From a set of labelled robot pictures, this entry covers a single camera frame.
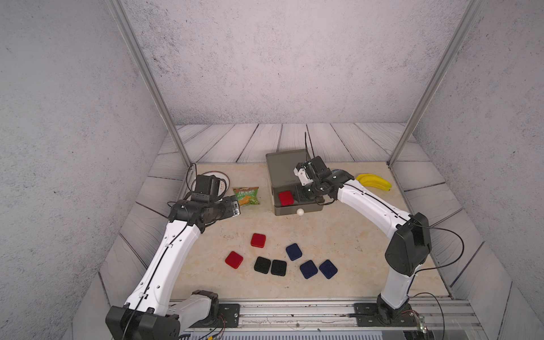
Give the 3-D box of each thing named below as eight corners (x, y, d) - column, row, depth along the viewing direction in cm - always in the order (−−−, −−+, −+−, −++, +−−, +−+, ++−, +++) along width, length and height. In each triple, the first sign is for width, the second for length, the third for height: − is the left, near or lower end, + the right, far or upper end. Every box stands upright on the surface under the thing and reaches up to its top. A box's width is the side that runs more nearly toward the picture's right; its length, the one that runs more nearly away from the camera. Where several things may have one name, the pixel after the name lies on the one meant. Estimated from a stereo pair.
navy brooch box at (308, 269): (305, 279, 83) (305, 277, 82) (298, 266, 86) (299, 265, 85) (317, 272, 85) (318, 271, 83) (311, 260, 88) (311, 259, 86)
